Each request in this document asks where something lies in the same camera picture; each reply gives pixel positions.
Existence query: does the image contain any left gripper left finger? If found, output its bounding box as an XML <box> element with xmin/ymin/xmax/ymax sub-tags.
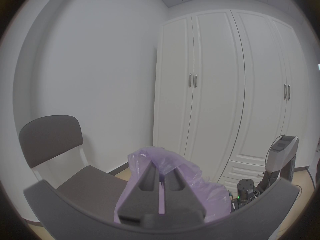
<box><xmin>117</xmin><ymin>160</ymin><xmax>160</xmax><ymax>224</ymax></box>

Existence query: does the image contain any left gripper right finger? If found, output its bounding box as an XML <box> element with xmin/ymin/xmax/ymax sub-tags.
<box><xmin>164</xmin><ymin>167</ymin><xmax>207</xmax><ymax>222</ymax></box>

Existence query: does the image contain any purple plastic bag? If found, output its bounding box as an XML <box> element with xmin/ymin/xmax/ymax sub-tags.
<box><xmin>114</xmin><ymin>146</ymin><xmax>232</xmax><ymax>223</ymax></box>

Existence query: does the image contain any grey and white chair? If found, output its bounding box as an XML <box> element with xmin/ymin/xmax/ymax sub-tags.
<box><xmin>19</xmin><ymin>115</ymin><xmax>129</xmax><ymax>217</ymax></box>

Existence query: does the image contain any white wardrobe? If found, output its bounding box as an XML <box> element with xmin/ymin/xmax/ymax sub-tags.
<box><xmin>152</xmin><ymin>9</ymin><xmax>311</xmax><ymax>192</ymax></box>

